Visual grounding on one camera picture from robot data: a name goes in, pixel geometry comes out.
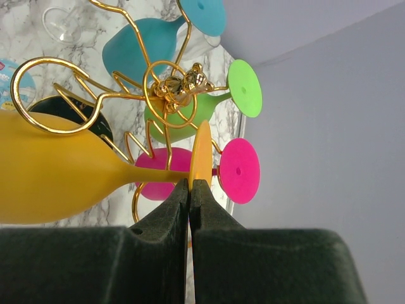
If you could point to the green plastic wine glass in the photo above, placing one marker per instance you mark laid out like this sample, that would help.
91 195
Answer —
244 90

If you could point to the orange plastic wine glass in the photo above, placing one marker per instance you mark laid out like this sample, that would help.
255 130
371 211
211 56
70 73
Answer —
63 171

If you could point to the pink plastic wine glass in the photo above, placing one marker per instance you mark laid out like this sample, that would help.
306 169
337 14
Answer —
238 171

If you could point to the clear champagne flute front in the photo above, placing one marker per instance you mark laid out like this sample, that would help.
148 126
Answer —
62 25

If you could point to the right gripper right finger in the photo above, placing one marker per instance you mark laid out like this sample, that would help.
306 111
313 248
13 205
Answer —
233 264

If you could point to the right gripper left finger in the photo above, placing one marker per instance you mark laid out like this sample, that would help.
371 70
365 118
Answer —
144 263

